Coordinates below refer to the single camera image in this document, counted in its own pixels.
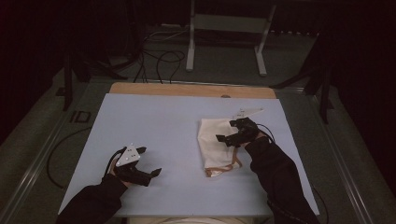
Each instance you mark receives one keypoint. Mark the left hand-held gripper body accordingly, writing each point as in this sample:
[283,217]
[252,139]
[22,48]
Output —
[128,157]

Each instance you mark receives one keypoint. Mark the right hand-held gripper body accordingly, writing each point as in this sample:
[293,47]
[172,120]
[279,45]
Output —
[247,132]

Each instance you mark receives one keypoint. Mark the cream baby bodysuit brown trim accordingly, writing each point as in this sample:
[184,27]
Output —
[214,146]

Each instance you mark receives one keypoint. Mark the person's right hand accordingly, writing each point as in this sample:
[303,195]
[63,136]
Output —
[253,142]

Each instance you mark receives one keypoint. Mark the person's left hand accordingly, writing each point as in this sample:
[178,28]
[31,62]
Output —
[118,179]

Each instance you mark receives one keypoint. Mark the light blue table mat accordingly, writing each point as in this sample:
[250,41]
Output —
[162,124]

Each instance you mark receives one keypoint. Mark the black metal stand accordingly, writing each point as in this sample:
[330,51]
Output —
[324,93]
[67,84]

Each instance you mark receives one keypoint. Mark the white metal stand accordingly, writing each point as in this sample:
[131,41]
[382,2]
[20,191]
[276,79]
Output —
[230,23]

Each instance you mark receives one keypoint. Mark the black square floor frame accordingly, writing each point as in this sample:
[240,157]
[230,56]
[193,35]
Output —
[72,116]

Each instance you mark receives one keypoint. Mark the metal floor rail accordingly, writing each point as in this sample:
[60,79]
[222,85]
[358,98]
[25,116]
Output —
[339,161]
[34,168]

